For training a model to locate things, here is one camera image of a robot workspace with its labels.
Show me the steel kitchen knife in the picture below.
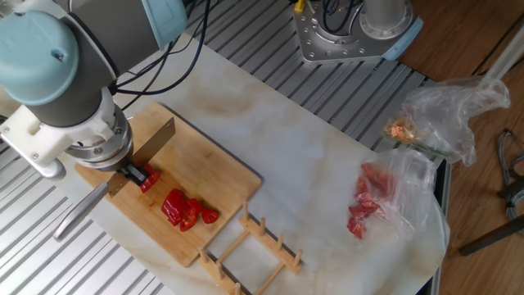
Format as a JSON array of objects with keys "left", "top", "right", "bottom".
[{"left": 52, "top": 117, "right": 176, "bottom": 242}]

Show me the black camera cable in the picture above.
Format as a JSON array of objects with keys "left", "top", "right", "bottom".
[{"left": 116, "top": 0, "right": 212, "bottom": 96}]

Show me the marble pattern table mat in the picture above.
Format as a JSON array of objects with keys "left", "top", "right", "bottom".
[{"left": 0, "top": 32, "right": 451, "bottom": 295}]

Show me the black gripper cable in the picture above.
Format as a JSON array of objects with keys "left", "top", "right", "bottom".
[{"left": 114, "top": 39, "right": 181, "bottom": 111}]

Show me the clear bag with chili pieces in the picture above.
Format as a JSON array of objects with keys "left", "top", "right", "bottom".
[{"left": 346, "top": 147, "right": 450, "bottom": 247}]

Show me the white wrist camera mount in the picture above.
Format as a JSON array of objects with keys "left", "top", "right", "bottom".
[{"left": 0, "top": 88, "right": 115, "bottom": 167}]

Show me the grey cable bundle on floor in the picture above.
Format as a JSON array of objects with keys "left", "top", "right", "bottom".
[{"left": 497, "top": 129, "right": 524, "bottom": 222}]

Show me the wooden peg rack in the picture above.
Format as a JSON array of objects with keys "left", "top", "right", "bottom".
[{"left": 197, "top": 200, "right": 305, "bottom": 295}]

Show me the large red chili chunk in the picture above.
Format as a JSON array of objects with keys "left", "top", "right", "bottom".
[{"left": 178, "top": 208, "right": 198, "bottom": 233}]

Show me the small red chili tip piece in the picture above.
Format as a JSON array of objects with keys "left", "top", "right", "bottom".
[{"left": 201, "top": 208, "right": 220, "bottom": 225}]

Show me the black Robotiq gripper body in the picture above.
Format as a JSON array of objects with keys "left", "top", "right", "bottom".
[{"left": 88, "top": 153, "right": 134, "bottom": 174}]

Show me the dark metal bar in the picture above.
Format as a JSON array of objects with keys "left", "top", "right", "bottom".
[{"left": 458, "top": 215, "right": 524, "bottom": 257}]

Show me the aluminium profile beam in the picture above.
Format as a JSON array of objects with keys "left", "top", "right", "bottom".
[{"left": 485, "top": 24, "right": 524, "bottom": 81}]

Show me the clear bag with orange scraps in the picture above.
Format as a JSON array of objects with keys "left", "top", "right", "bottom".
[{"left": 383, "top": 74, "right": 511, "bottom": 167}]

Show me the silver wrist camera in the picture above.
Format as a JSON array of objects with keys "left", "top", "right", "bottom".
[{"left": 0, "top": 130, "right": 66, "bottom": 180}]

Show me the flat rectangular chili slice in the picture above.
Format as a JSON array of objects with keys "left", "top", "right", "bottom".
[{"left": 161, "top": 188, "right": 192, "bottom": 227}]

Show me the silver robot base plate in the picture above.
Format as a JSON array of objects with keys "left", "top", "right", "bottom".
[{"left": 293, "top": 0, "right": 425, "bottom": 65}]

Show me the black base cable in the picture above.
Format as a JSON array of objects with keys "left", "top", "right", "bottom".
[{"left": 321, "top": 0, "right": 357, "bottom": 34}]

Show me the bamboo cutting board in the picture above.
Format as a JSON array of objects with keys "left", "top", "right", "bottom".
[{"left": 75, "top": 101, "right": 263, "bottom": 268}]

